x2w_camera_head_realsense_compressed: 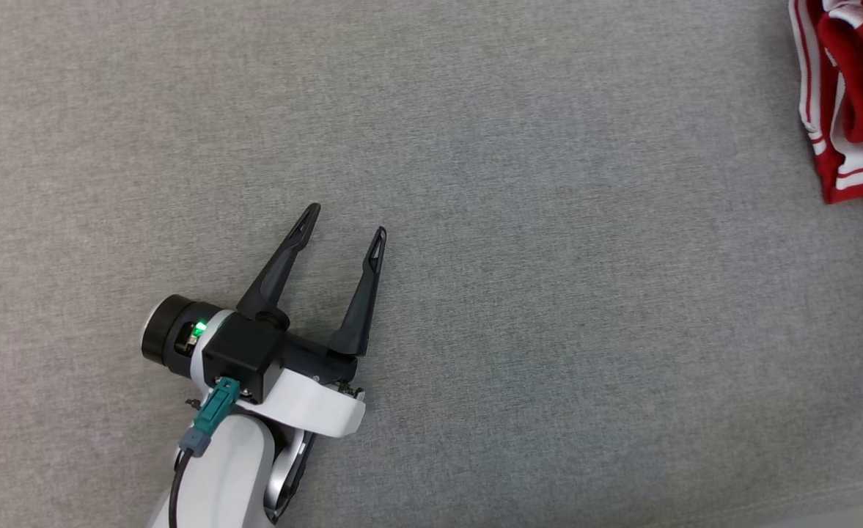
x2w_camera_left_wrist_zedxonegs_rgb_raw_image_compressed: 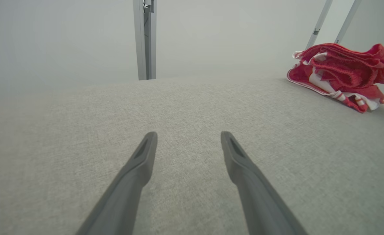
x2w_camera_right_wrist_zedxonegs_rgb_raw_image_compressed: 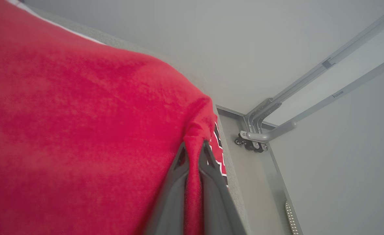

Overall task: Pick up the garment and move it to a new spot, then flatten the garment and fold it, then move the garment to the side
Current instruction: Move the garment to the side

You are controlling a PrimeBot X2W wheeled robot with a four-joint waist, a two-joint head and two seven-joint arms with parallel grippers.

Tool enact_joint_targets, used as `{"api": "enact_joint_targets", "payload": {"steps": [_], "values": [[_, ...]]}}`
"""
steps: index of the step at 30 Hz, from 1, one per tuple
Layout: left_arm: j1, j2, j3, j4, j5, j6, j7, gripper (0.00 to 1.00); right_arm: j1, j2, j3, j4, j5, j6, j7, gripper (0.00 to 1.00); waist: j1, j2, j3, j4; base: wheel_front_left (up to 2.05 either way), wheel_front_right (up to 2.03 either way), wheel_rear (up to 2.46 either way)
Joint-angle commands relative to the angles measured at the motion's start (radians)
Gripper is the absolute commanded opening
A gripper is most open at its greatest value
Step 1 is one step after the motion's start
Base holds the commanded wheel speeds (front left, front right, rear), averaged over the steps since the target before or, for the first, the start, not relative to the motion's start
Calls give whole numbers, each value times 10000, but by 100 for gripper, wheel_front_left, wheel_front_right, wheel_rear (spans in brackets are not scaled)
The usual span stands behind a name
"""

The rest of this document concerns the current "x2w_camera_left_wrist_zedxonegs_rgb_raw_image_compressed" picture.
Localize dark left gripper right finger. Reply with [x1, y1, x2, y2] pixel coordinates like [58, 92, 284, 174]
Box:
[220, 131, 308, 235]

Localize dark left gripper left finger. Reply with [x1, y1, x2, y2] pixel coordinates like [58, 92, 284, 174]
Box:
[75, 131, 158, 235]

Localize red shorts with white stripe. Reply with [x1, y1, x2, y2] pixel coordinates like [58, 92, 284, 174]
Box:
[301, 43, 384, 101]

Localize red jersey with white sleeves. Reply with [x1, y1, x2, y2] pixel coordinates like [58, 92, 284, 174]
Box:
[286, 51, 384, 114]

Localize grey metal pole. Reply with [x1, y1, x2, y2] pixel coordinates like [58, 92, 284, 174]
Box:
[334, 0, 364, 45]
[304, 0, 333, 50]

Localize grey partition post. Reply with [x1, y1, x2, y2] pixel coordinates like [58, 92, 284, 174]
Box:
[133, 0, 157, 81]

